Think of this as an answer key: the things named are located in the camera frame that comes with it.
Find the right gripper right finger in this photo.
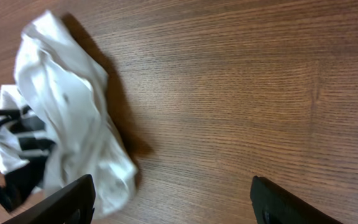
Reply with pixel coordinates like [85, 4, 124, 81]
[250, 176, 341, 224]

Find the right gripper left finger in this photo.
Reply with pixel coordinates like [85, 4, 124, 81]
[3, 174, 96, 224]

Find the white t-shirt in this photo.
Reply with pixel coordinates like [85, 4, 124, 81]
[0, 11, 137, 219]

